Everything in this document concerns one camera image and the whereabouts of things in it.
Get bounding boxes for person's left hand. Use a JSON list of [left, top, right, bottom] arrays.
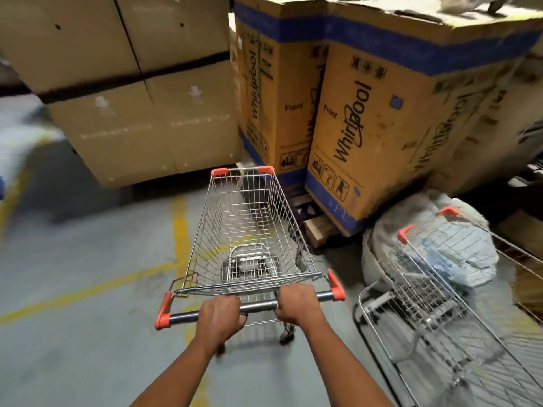
[[195, 295, 248, 348]]

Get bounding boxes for person's right hand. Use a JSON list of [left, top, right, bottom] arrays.
[[274, 283, 327, 331]]

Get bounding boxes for silver wire shopping cart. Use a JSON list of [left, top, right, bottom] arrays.
[[354, 205, 543, 407], [154, 164, 347, 346]]

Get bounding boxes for person's left forearm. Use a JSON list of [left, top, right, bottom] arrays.
[[129, 334, 226, 407]]

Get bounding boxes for person's right forearm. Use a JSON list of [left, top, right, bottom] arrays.
[[296, 319, 395, 407]]

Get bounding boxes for wooden pallet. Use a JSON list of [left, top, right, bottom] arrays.
[[288, 181, 340, 250]]

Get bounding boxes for large white woven sack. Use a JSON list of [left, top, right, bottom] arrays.
[[360, 189, 501, 295]]

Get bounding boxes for large plain cardboard box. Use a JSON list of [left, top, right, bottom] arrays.
[[143, 59, 243, 175], [0, 0, 141, 98], [113, 0, 233, 79], [44, 78, 178, 190]]

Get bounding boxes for small open cardboard box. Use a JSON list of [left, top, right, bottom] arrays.
[[493, 207, 543, 325]]

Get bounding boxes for brown printed cardboard box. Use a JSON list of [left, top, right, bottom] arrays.
[[428, 54, 543, 200]]

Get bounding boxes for crumpled grey sheet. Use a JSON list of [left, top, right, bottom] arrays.
[[437, 0, 518, 16]]

